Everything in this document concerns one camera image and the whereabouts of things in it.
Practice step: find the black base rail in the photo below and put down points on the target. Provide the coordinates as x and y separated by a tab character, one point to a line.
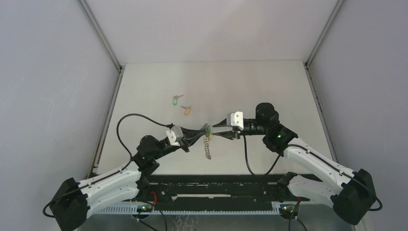
215	193

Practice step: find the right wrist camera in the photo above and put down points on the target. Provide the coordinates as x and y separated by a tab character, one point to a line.
235	120

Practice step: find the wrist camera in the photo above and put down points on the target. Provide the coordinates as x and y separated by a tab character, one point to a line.
235	120
175	136

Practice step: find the circuit board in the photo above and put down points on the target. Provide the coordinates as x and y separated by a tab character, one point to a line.
144	209
288	209

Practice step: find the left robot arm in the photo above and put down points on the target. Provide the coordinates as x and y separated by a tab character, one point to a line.
76	201

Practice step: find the left circuit board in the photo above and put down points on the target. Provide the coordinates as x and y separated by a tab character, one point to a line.
144	209

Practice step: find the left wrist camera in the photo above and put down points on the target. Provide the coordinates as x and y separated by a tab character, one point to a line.
175	136

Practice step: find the orange tag key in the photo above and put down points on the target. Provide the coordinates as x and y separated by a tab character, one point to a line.
187	109

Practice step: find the right circuit board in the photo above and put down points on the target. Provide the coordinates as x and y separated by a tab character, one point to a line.
288	209

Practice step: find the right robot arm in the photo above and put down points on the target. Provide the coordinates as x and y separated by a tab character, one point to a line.
351	194

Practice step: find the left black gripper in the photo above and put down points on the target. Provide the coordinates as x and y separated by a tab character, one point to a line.
190	136

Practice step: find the green tag key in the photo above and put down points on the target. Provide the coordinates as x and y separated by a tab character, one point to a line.
175	99

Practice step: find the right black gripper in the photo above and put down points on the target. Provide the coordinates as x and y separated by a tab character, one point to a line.
230	134

